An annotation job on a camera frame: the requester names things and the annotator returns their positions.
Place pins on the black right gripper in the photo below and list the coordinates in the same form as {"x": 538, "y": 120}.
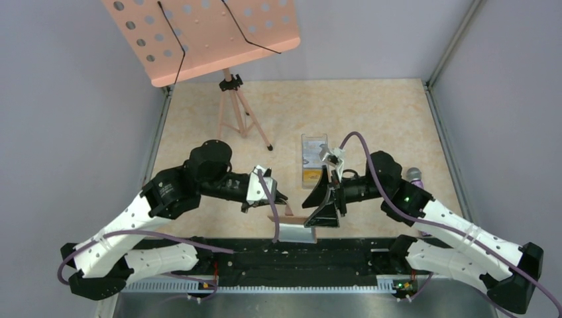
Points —
{"x": 326, "y": 214}

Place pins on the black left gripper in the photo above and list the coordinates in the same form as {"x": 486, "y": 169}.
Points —
{"x": 246, "y": 205}

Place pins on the clear plastic card box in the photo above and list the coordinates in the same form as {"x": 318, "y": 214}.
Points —
{"x": 309, "y": 186}

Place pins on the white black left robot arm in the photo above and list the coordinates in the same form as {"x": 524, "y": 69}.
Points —
{"x": 130, "y": 248}

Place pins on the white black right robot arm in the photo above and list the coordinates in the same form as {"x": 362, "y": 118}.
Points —
{"x": 503, "y": 271}

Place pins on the yellow credit card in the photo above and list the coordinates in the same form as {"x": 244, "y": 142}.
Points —
{"x": 311, "y": 176}

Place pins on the silver credit cards stack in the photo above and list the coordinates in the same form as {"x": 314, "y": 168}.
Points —
{"x": 310, "y": 151}

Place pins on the purple glitter microphone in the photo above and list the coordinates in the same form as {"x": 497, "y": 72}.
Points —
{"x": 414, "y": 176}

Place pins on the pink music stand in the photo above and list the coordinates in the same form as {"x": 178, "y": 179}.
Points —
{"x": 180, "y": 40}

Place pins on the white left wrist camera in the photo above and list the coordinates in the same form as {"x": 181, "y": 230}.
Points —
{"x": 260, "y": 182}

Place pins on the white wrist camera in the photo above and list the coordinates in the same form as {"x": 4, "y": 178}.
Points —
{"x": 260, "y": 182}
{"x": 331, "y": 156}

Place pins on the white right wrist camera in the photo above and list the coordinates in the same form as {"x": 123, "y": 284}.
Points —
{"x": 331, "y": 156}

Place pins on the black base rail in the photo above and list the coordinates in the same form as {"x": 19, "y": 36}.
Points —
{"x": 331, "y": 262}

